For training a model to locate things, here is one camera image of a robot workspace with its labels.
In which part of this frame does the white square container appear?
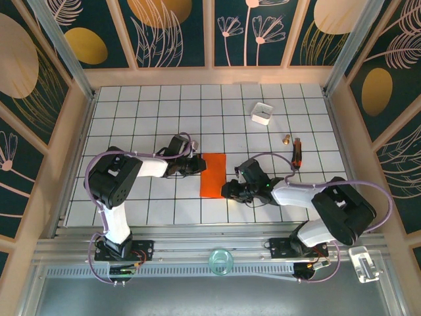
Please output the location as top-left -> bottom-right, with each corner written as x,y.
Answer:
249,101 -> 274,126

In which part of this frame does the clear green glass cup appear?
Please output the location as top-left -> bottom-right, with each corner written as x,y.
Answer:
209,248 -> 234,277

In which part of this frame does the clear acrylic holder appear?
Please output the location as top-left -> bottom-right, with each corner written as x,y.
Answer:
347,245 -> 384,284

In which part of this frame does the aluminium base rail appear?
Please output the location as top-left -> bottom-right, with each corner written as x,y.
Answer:
32,223 -> 389,264

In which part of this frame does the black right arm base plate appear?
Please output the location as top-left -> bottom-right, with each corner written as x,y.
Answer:
268,237 -> 330,261

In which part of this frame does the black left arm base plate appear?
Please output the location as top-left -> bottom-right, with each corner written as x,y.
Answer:
94,239 -> 155,263

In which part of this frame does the grey slotted cable duct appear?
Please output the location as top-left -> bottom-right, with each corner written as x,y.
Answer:
45,263 -> 297,278

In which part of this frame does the black controller board with wires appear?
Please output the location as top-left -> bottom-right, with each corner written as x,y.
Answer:
293,261 -> 332,282
108,263 -> 139,286

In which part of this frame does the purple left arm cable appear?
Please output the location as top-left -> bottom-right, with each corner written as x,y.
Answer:
84,131 -> 199,286

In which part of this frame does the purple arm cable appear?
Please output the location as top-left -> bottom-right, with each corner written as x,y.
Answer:
84,131 -> 199,286
245,152 -> 395,284

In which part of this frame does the aluminium table side rail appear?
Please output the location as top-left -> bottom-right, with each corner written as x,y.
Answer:
49,95 -> 98,238
324,93 -> 376,233

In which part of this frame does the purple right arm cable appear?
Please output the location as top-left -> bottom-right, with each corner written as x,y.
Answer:
245,152 -> 395,284

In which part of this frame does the aluminium frame post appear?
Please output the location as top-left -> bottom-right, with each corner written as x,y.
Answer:
324,0 -> 395,96
26,0 -> 98,101

